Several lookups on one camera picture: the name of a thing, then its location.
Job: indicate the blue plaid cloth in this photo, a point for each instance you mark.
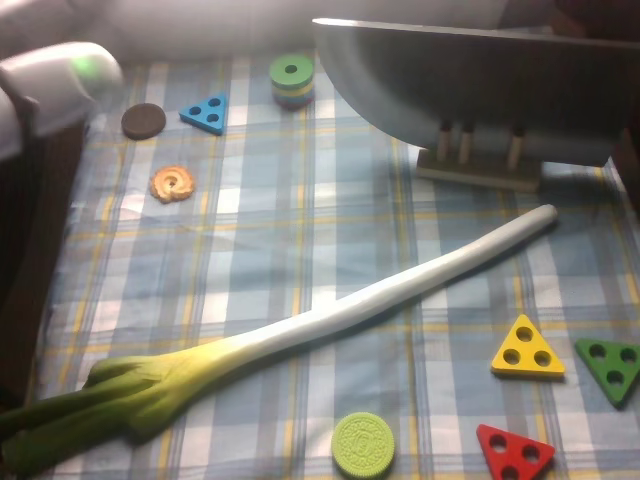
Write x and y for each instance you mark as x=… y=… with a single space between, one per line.
x=300 y=225

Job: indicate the blue triangle block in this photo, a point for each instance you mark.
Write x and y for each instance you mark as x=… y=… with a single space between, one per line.
x=196 y=115

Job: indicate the green round sandwich cookie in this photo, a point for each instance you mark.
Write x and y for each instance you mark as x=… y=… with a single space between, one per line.
x=362 y=445

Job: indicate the wooden peg board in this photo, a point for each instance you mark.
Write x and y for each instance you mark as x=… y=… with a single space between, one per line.
x=475 y=172

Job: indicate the long green white leek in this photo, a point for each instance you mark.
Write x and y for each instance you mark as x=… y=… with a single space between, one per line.
x=350 y=305

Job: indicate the green triangle block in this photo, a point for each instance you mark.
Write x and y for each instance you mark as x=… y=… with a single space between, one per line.
x=607 y=370

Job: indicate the red triangle block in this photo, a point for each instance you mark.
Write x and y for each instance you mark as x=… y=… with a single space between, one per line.
x=492 y=457

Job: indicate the yellow triangle block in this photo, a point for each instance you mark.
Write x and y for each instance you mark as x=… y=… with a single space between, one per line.
x=524 y=367

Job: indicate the tan swirl biscuit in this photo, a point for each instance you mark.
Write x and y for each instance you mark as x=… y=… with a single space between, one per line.
x=164 y=189

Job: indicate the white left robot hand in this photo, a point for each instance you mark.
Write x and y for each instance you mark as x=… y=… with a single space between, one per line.
x=55 y=85

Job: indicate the brown round sandwich cookie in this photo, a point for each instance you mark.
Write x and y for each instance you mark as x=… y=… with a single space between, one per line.
x=143 y=121

